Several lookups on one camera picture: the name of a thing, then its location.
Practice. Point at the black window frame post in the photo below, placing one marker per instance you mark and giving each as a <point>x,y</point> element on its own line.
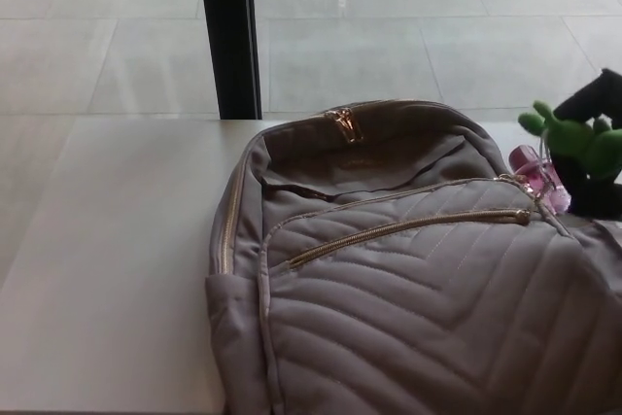
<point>231,36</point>

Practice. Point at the grey quilted backpack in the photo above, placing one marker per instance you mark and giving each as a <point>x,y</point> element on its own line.
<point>418,298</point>

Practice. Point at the pink transparent water bottle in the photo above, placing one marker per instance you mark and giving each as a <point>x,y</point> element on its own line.
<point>527,162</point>

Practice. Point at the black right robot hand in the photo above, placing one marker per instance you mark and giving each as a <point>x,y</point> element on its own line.
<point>583,99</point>

